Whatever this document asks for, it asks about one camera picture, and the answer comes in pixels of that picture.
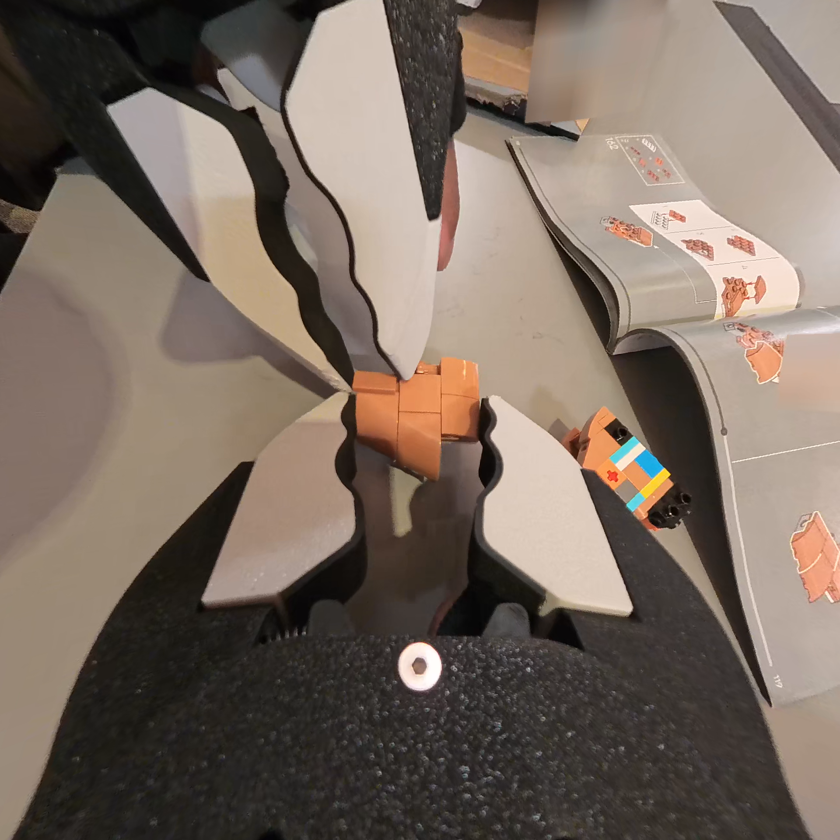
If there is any grey instruction booklet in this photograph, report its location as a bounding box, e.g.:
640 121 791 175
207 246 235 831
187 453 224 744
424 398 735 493
507 134 840 708

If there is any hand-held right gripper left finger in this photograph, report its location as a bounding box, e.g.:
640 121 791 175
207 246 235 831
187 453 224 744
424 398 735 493
201 394 367 634

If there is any colourful striped brick model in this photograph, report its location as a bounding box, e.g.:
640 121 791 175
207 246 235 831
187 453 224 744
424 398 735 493
564 407 693 531

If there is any person's left hand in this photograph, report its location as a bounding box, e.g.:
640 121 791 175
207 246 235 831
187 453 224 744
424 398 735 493
436 141 462 274

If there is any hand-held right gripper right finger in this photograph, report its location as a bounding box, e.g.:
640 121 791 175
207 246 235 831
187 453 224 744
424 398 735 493
468 394 635 634

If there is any printed cardboard box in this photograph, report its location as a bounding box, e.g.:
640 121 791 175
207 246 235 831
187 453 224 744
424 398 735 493
456 0 589 142

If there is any brown grey brick assembly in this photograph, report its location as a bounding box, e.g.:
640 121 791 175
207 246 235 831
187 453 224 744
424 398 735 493
352 357 483 483

